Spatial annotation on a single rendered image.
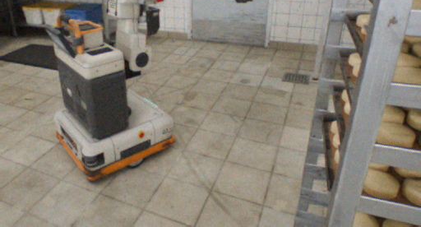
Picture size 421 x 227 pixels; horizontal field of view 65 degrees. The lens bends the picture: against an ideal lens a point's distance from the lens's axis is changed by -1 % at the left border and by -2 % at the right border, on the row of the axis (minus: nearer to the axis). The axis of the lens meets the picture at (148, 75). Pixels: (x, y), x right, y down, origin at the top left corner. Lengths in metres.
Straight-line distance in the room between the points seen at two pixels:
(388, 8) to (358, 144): 0.17
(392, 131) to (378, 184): 0.09
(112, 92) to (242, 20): 2.82
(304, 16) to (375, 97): 3.85
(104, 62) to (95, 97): 0.21
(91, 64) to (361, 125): 1.50
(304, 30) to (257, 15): 0.58
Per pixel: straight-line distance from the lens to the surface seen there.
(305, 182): 1.12
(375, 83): 0.46
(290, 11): 4.30
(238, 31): 4.49
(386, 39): 0.44
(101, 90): 1.90
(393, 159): 0.55
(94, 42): 1.97
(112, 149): 2.06
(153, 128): 2.17
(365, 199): 0.59
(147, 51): 2.18
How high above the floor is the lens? 1.43
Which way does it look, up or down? 24 degrees down
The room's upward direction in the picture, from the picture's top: 3 degrees counter-clockwise
